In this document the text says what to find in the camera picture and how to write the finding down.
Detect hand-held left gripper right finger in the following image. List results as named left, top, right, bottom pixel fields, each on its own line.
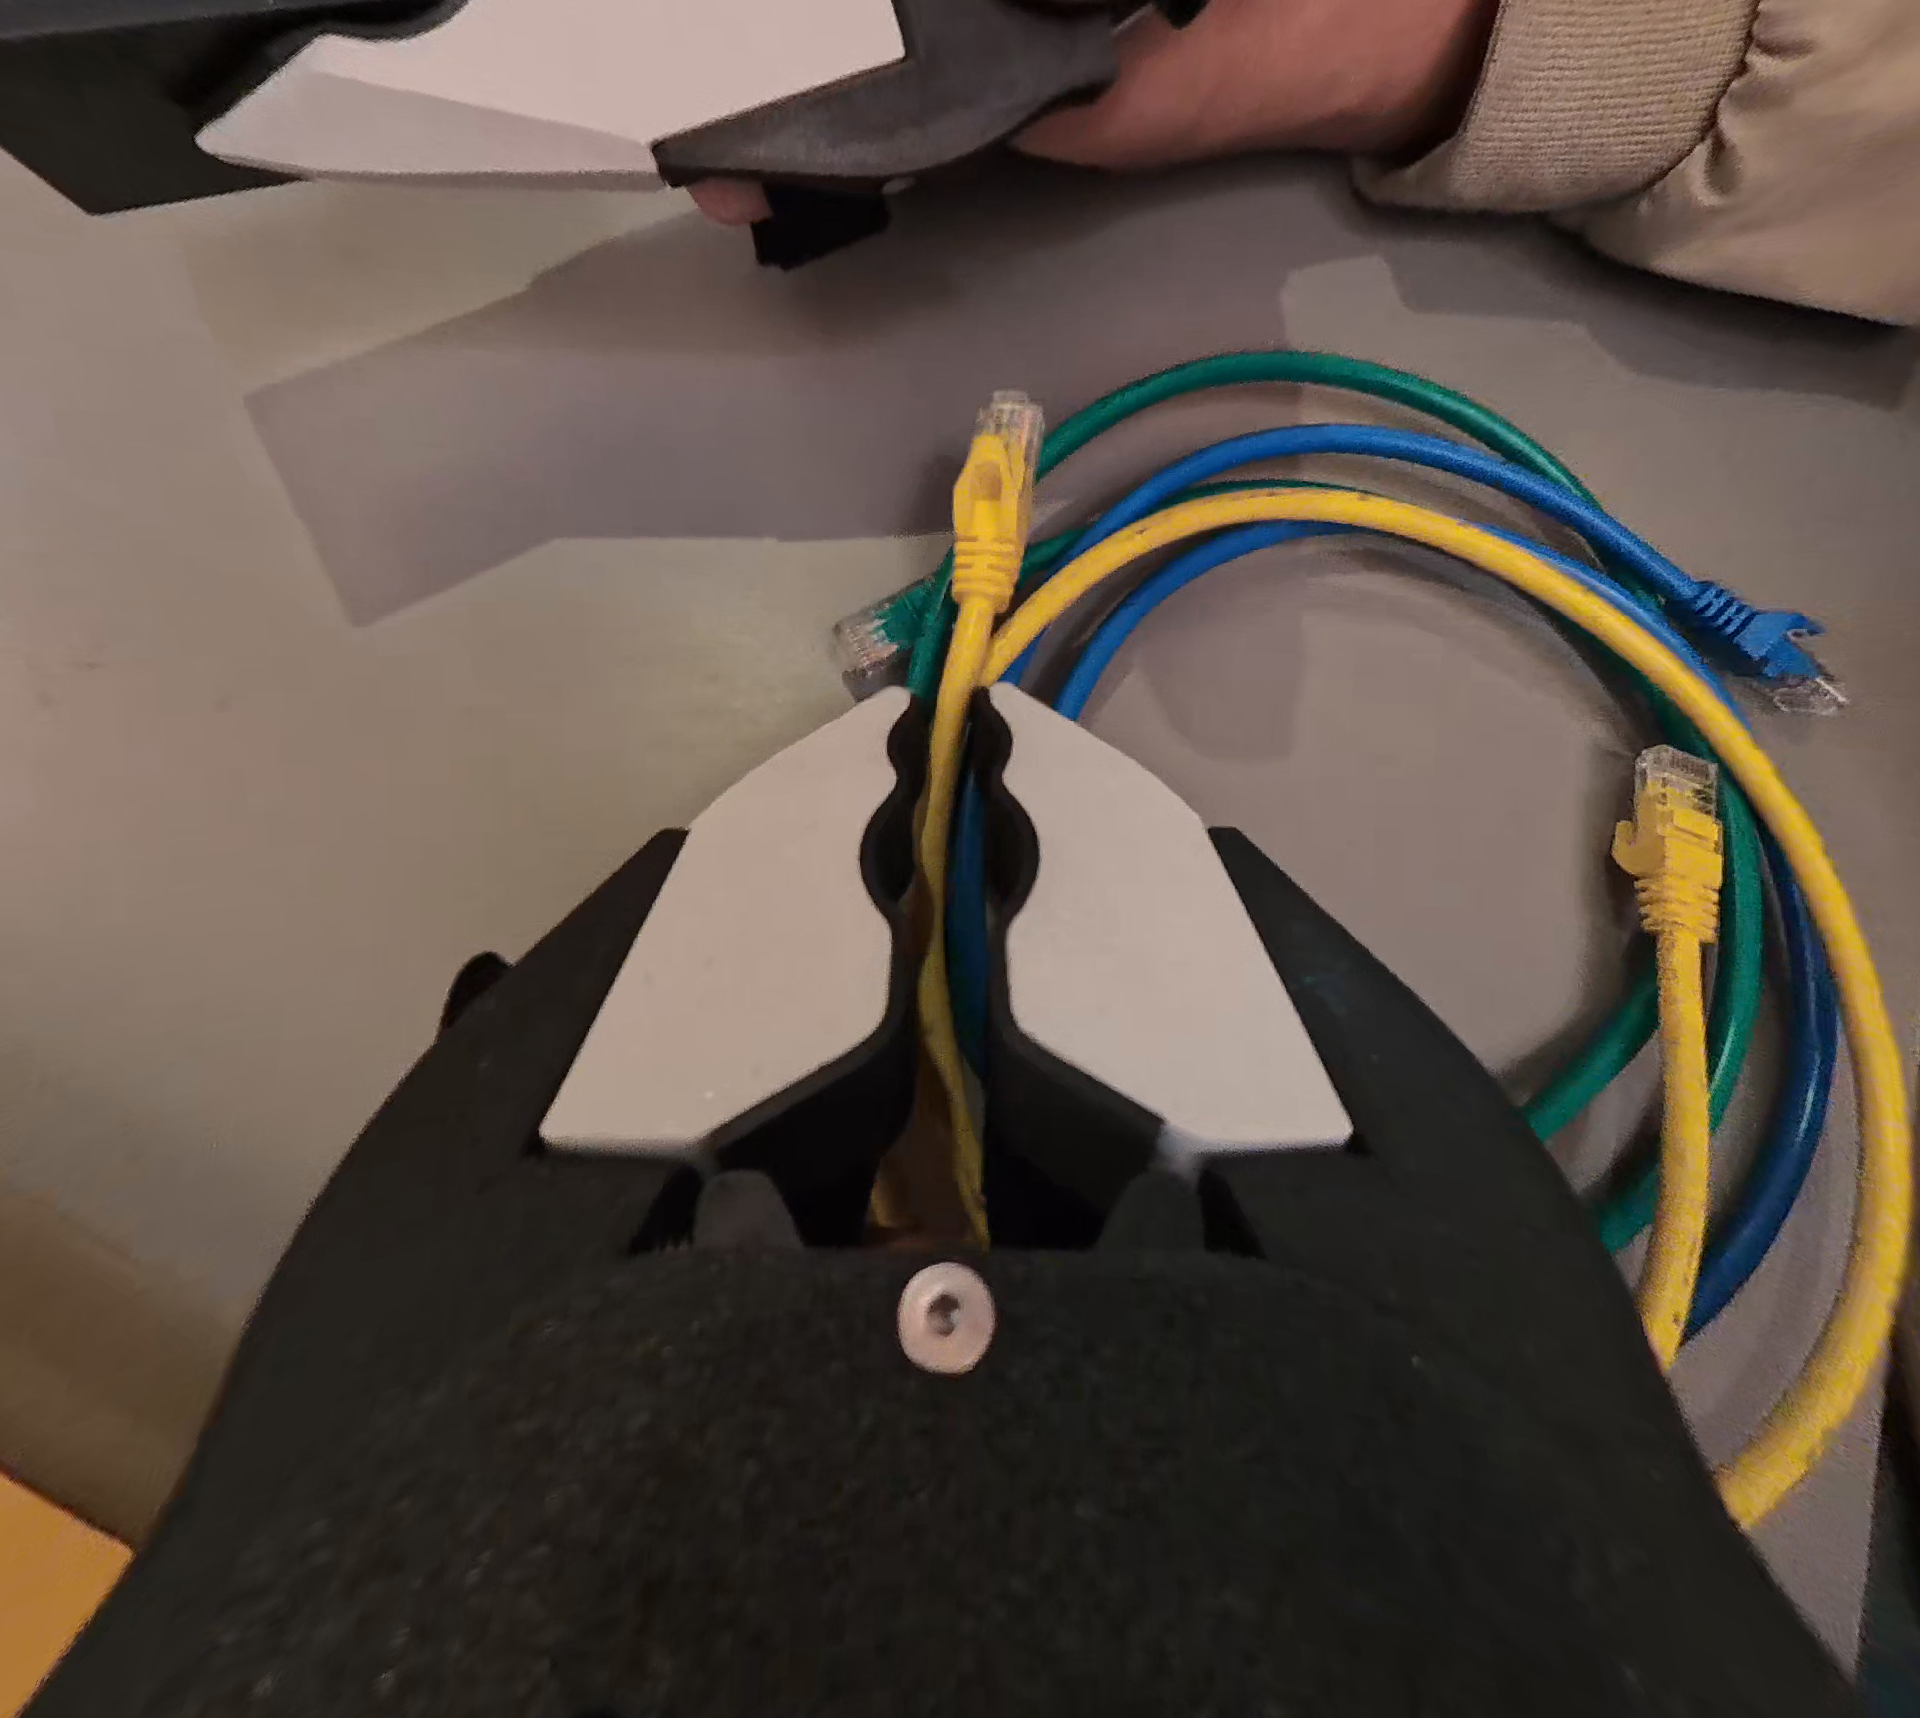
left=972, top=681, right=1351, bottom=1251

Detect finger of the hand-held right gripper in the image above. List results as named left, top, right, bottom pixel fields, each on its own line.
left=194, top=0, right=912, bottom=194

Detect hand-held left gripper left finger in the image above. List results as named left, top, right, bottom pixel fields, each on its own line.
left=536, top=681, right=931, bottom=1251

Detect yellow ethernet cable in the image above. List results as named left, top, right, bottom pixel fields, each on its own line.
left=870, top=389, right=1915, bottom=1532

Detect green ethernet cable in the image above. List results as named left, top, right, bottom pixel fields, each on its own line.
left=832, top=349, right=1766, bottom=1255

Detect blue ethernet cable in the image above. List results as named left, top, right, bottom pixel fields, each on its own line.
left=941, top=423, right=1849, bottom=1346

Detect person's right forearm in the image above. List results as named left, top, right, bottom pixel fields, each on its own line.
left=1350, top=0, right=1920, bottom=328

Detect person's right hand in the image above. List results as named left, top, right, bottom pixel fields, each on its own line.
left=685, top=0, right=1519, bottom=227

